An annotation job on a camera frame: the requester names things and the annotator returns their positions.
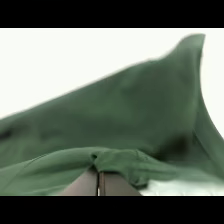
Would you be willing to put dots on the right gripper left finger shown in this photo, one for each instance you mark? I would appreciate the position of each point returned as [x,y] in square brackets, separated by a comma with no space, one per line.
[83,186]

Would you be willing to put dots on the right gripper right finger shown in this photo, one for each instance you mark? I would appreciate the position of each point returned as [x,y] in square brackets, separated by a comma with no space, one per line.
[115,186]

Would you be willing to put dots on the dark green T-shirt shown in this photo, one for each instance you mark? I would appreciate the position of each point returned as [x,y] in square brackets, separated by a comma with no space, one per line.
[126,116]

